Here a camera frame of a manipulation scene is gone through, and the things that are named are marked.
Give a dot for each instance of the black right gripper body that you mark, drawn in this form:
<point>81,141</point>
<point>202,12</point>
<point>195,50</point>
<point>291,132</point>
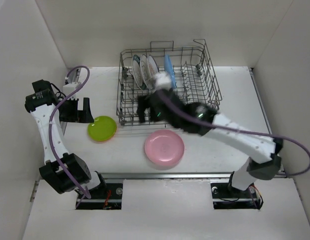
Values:
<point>172,122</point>

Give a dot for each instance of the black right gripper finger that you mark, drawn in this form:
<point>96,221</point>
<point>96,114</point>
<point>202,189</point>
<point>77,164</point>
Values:
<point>143,103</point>
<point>155,115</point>

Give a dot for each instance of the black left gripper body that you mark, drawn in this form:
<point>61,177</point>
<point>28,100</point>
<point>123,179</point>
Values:
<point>68,112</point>

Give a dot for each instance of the orange plate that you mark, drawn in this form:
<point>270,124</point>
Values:
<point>105,141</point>

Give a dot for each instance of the pink plate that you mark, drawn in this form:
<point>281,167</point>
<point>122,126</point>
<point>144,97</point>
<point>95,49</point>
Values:
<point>164,148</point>

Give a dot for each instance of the blue plate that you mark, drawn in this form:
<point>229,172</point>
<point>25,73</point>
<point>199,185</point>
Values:
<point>168,67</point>

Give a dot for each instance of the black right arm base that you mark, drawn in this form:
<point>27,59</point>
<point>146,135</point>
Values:
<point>225,197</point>

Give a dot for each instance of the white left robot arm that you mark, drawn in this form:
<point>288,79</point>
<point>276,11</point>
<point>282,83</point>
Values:
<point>62,170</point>

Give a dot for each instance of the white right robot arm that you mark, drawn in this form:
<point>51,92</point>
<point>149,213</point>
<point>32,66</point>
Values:
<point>263,161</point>

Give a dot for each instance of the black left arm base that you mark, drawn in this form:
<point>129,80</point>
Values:
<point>109,198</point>

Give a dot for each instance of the patterned white plate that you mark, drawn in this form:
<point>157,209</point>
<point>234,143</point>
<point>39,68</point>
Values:
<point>152,69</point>

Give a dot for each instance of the white blue-rimmed plate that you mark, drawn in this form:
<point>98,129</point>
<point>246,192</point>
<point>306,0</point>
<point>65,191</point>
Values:
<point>144,71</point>

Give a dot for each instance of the white plate with green rim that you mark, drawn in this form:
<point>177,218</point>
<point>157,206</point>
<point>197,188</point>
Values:
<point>136,72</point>

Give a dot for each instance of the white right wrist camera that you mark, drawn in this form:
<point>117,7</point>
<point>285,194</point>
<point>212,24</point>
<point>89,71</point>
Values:
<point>162,81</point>

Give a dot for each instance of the grey wire dish rack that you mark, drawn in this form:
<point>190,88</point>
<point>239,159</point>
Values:
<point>194,75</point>

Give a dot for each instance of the front aluminium rail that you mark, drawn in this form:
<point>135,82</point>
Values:
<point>170,176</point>

